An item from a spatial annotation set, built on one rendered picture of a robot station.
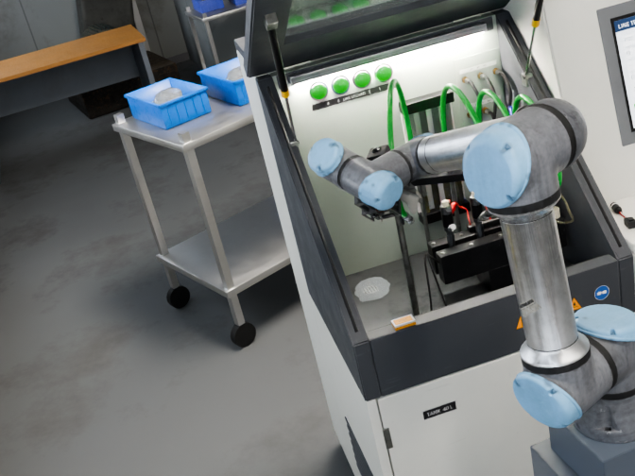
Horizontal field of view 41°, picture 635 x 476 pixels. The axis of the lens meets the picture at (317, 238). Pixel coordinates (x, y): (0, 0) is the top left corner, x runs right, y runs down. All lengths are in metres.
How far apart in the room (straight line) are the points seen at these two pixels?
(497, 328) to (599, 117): 0.61
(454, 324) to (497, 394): 0.24
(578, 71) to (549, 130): 0.92
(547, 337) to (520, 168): 0.31
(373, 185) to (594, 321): 0.47
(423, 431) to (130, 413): 1.83
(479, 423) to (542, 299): 0.81
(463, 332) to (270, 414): 1.53
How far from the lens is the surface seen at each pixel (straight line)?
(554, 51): 2.24
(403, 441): 2.13
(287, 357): 3.71
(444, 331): 2.00
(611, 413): 1.66
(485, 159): 1.32
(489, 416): 2.19
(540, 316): 1.44
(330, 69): 2.24
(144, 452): 3.46
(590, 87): 2.28
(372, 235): 2.45
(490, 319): 2.04
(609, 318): 1.60
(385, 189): 1.62
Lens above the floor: 2.01
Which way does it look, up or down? 26 degrees down
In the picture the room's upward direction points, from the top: 13 degrees counter-clockwise
